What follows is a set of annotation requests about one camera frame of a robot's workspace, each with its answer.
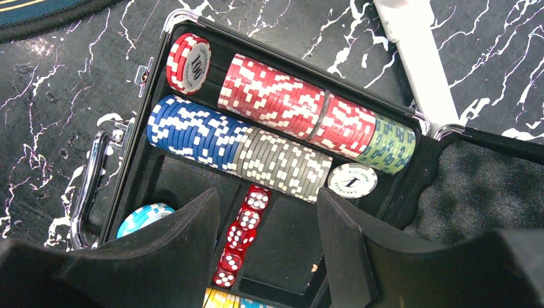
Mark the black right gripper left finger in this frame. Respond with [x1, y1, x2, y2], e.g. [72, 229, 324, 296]
[1, 188, 219, 307]

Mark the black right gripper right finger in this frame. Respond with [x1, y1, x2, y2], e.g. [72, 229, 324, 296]
[317, 188, 543, 307]

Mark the red translucent die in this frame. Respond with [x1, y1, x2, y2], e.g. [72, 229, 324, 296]
[226, 222, 257, 251]
[219, 248, 245, 272]
[244, 184, 272, 211]
[236, 209, 261, 230]
[212, 266, 237, 289]

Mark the light blue chip stack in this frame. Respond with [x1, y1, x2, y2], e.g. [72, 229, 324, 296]
[116, 203, 174, 238]

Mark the yellow chip stack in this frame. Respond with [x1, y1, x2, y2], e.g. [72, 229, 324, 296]
[202, 288, 241, 308]

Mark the black poker chip case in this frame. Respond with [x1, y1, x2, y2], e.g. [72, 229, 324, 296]
[99, 9, 543, 307]

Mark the blue and grey chip row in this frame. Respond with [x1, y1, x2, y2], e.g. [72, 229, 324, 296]
[146, 94, 378, 204]

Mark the red and green chip row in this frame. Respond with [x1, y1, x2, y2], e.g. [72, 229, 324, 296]
[217, 54, 416, 175]

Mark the small red chip stack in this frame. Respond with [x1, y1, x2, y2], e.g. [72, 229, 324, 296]
[166, 33, 212, 95]

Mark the round dark blue poker mat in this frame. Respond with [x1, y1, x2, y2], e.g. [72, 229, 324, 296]
[1, 0, 118, 43]

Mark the chrome case handle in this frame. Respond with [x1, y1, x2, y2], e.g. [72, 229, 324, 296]
[70, 130, 112, 250]

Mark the white pipe camera stand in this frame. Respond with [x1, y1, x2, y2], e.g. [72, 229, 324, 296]
[374, 1, 459, 139]

